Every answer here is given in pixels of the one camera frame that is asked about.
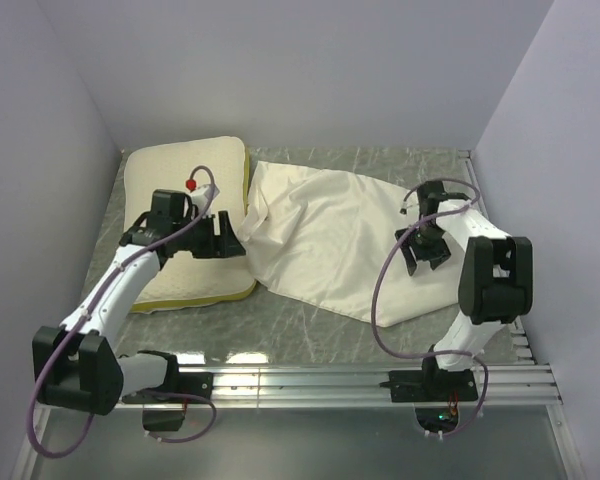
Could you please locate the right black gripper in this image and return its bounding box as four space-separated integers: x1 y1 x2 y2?
395 222 452 275

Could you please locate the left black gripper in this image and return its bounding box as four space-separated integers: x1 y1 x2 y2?
173 210 245 258

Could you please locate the cream satin pillowcase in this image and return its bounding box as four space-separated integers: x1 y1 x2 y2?
237 162 462 327

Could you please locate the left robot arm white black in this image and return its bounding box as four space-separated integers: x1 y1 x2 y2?
32 184 245 415

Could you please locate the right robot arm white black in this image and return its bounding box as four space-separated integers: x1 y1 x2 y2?
395 180 533 400

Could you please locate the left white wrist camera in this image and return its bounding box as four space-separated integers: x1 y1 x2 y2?
185 178 218 209

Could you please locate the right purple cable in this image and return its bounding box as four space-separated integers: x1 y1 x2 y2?
372 179 490 437

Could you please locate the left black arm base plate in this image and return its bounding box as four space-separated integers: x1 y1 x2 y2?
121 371 214 404

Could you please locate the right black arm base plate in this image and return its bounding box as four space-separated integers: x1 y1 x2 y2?
380 370 479 403

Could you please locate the aluminium right side rail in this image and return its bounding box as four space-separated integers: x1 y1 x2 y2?
459 150 536 364

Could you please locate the aluminium front mounting rail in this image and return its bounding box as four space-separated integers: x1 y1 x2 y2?
32 364 565 412

